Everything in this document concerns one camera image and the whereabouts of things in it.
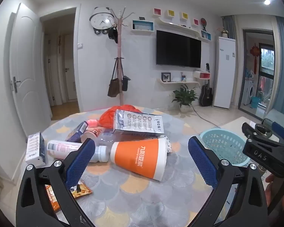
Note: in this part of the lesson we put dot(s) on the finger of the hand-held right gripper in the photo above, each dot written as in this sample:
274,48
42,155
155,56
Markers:
279,128
248,128

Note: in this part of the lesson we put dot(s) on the balcony sliding door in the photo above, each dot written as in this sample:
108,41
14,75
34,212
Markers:
266,75

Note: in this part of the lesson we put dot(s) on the white standing air conditioner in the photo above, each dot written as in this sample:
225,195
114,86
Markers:
223,75

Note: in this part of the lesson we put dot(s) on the person's right hand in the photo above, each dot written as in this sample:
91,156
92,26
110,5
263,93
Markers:
273,190

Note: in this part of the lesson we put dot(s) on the red and white wall drawer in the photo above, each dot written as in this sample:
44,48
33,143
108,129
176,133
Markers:
202,75

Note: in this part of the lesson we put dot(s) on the small orange snack wrapper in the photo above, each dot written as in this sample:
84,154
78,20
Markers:
84,190

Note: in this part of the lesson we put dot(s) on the small white and blue box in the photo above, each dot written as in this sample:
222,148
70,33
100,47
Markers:
33,147

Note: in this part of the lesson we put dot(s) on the white curved wall shelf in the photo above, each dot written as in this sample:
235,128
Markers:
179,26

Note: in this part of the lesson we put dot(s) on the white low wall shelf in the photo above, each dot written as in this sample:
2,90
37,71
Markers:
177,82

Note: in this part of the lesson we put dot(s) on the panda wall clock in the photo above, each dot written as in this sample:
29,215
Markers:
100,21

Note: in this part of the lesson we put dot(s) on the butterfly picture frame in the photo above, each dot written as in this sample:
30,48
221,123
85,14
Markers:
165,76

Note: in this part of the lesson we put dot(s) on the grey drink carton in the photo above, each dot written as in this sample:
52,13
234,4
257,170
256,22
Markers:
137,123

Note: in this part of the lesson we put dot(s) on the pink coat rack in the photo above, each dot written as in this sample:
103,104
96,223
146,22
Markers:
120,52

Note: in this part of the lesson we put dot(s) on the light switch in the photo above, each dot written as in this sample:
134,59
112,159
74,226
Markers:
80,45

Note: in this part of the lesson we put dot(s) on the red fan decoration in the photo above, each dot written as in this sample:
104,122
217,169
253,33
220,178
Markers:
204,21

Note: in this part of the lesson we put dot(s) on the orange and white paper cup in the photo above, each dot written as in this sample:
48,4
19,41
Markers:
137,158

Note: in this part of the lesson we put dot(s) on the red print paper cup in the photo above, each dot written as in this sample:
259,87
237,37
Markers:
92,133

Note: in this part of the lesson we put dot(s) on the white room door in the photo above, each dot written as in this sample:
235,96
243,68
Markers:
26,63

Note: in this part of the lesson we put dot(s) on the grey sofa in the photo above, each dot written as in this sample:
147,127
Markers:
274,115

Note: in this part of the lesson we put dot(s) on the blue cube wall shelf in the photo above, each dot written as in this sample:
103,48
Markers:
206,35

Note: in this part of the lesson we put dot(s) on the white bottle with pink label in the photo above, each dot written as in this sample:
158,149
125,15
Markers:
61,147

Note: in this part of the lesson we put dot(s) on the black bag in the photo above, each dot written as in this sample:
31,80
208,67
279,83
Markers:
125,82

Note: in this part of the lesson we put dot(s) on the ceiling light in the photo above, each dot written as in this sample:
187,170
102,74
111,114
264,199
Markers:
267,2

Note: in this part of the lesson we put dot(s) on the blue bucket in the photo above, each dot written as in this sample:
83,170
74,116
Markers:
255,102

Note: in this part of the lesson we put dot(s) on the potted green plant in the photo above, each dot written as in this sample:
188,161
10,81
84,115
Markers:
184,97

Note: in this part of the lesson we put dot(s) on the white hallway door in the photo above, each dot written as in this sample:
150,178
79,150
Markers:
69,75

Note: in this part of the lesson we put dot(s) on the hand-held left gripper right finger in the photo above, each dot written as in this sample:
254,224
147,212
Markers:
201,160

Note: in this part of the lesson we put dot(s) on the brown tote bag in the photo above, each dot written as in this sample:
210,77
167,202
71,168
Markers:
113,87

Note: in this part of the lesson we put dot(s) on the blue wall shelf box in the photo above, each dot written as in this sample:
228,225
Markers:
142,26

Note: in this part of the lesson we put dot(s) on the white washing machine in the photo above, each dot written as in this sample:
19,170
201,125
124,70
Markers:
249,92

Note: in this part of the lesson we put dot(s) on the black guitar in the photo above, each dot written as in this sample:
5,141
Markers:
206,95

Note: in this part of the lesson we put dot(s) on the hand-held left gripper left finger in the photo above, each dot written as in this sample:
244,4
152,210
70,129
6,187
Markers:
80,163

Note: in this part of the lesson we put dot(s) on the wall television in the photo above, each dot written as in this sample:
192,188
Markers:
177,48

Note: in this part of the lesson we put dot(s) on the light teal plastic basket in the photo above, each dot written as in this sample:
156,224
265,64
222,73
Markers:
224,141

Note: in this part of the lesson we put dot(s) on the orange snack packet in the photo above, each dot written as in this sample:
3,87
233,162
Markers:
52,198

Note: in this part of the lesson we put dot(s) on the black cap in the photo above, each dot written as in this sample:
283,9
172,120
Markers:
113,35

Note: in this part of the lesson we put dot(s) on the clear plastic bottle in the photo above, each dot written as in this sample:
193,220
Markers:
106,139

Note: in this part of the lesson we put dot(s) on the dark blue packet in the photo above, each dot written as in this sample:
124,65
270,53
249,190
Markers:
75,133

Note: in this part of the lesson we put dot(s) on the red orange plastic bag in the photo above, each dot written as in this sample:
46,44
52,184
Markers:
107,117

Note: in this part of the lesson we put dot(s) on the pink plastic wrapper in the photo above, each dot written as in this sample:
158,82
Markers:
92,123

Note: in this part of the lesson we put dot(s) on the red knot decoration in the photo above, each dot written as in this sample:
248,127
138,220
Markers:
255,52

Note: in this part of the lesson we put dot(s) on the flower vase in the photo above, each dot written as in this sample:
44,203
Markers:
224,32

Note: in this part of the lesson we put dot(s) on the small red cube wall shelf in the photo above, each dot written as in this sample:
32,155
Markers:
196,22

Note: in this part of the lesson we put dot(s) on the yellow cube wall shelf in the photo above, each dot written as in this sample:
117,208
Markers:
184,16
170,14

